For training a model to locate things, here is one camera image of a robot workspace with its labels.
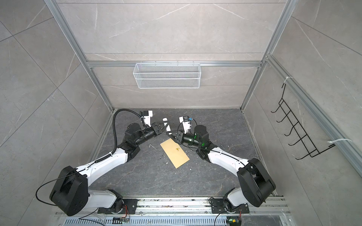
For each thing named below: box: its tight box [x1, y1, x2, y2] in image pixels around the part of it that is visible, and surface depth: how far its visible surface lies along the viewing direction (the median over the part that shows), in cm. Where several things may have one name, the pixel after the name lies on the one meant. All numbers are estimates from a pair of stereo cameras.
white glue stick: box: [163, 122, 172, 132], surface depth 74 cm
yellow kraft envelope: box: [159, 137, 190, 170], surface depth 95 cm
